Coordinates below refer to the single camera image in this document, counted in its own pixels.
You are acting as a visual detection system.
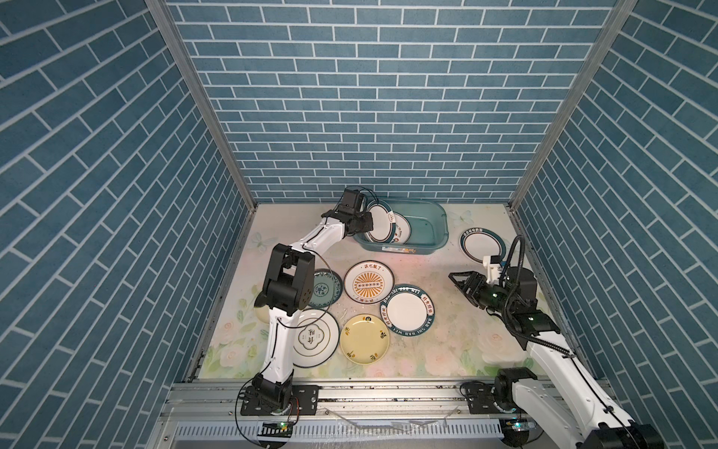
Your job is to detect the white plate green red rim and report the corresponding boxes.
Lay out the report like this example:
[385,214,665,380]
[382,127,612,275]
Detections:
[366,200,396,243]

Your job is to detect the metal base rail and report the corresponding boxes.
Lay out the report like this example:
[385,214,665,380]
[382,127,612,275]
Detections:
[150,377,624,449]

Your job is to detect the yellow plate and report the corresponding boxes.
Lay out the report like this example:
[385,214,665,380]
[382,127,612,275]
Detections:
[340,314,391,365]

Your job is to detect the white plate red characters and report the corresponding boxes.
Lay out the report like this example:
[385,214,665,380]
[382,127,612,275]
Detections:
[392,213,411,244]

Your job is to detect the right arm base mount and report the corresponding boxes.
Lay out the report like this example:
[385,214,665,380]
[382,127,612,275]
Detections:
[459,380,503,415]

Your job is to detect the orange sunburst plate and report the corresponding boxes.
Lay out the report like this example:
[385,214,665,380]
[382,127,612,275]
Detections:
[344,260,396,304]

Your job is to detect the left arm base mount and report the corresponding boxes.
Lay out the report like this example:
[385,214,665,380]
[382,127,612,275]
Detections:
[237,373,320,416]

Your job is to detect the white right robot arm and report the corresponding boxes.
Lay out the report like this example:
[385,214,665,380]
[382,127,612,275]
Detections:
[449,267,665,448]

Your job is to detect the teal patterned small plate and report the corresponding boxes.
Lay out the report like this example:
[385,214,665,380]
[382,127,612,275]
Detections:
[310,269,343,309]

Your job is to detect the teal plastic bin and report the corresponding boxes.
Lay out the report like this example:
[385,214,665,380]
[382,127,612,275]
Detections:
[353,199,449,256]

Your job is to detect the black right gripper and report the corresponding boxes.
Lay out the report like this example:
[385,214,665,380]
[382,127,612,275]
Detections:
[449,271,513,317]

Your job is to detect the white plate black quatrefoil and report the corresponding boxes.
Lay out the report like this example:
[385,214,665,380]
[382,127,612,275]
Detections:
[293,309,340,369]

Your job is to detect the white plate green lettered rim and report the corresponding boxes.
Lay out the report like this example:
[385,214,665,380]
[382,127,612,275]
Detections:
[380,284,436,337]

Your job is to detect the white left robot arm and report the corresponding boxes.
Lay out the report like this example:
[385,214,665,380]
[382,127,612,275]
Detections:
[249,188,373,415]

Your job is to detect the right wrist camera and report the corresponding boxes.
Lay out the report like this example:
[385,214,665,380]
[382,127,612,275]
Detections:
[482,256,502,284]

